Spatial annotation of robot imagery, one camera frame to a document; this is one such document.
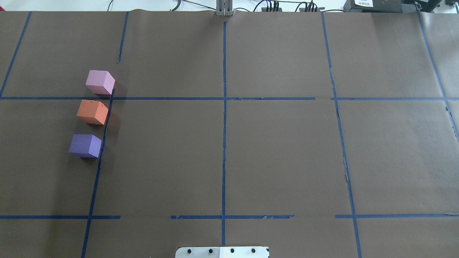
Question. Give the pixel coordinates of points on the orange foam cube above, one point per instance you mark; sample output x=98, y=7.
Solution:
x=92, y=112

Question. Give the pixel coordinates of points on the dark purple foam cube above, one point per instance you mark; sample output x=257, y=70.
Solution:
x=85, y=145

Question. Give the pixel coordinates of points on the light pink foam cube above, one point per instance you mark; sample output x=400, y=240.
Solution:
x=100, y=82

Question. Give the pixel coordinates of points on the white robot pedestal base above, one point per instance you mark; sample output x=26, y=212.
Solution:
x=223, y=252

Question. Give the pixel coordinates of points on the black device box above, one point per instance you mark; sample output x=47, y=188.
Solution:
x=390, y=6

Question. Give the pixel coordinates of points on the grey aluminium frame post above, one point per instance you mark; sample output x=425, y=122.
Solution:
x=224, y=8

